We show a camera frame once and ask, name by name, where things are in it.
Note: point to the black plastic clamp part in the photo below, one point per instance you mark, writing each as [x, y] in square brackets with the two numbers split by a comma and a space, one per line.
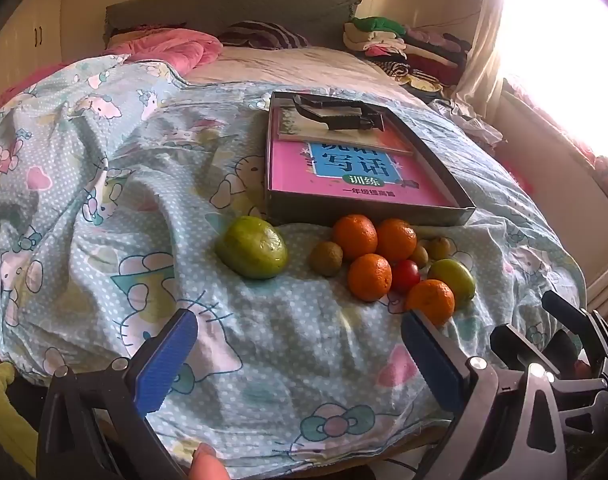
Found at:
[344, 120]

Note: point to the small brown kiwi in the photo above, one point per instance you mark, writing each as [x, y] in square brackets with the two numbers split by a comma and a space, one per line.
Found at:
[419, 256]
[441, 247]

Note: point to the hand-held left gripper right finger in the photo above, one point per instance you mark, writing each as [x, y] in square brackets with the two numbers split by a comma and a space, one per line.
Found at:
[433, 360]

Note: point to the red tomato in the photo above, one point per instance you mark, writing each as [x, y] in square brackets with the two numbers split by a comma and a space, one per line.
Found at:
[406, 276]

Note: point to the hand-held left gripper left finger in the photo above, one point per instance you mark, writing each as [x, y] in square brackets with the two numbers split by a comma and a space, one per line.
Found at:
[164, 365]

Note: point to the cream wardrobe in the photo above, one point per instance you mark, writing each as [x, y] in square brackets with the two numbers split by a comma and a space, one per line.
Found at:
[19, 35]

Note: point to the white plastic bag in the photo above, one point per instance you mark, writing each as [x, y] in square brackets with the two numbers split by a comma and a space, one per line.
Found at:
[463, 120]

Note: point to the thin picture board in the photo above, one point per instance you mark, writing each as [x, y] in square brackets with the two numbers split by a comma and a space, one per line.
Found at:
[289, 125]

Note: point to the large green fruit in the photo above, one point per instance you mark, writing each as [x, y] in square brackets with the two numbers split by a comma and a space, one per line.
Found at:
[254, 247]

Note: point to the beige bed sheet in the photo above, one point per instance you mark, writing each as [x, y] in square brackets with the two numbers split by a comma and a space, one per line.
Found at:
[294, 67]

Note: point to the cartoon cat printed blanket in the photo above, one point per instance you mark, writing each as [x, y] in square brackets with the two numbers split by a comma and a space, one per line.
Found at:
[134, 185]

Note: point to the yellow-green cloth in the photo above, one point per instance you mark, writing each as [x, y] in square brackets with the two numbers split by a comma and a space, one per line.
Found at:
[4, 410]

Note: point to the pink quilt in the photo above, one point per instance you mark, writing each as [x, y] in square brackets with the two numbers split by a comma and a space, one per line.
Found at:
[174, 47]

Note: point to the red bag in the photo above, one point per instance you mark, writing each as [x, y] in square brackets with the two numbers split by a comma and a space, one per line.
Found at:
[518, 177]

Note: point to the pink book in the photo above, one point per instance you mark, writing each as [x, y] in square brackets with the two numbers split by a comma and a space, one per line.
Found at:
[294, 175]

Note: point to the pile of folded clothes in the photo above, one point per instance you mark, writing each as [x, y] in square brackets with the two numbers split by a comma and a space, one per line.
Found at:
[408, 52]

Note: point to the cream curtain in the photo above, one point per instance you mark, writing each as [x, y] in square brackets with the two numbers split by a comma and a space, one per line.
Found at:
[483, 35]

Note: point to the person's left hand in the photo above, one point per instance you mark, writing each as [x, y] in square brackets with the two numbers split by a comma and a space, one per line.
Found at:
[209, 465]

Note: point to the dark shallow tray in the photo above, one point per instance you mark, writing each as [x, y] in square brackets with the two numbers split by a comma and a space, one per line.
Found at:
[441, 170]

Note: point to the small green fruit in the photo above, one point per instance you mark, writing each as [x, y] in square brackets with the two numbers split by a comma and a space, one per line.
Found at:
[456, 275]

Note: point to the orange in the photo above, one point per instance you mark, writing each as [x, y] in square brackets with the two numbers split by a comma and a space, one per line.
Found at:
[431, 302]
[355, 235]
[397, 237]
[368, 277]

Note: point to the grey-green headboard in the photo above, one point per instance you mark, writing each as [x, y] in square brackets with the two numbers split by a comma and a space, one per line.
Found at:
[209, 10]

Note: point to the striped pillow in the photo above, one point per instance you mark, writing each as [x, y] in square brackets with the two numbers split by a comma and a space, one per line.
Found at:
[261, 35]

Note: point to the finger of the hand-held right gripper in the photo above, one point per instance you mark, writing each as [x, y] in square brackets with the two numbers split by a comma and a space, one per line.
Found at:
[518, 342]
[563, 307]

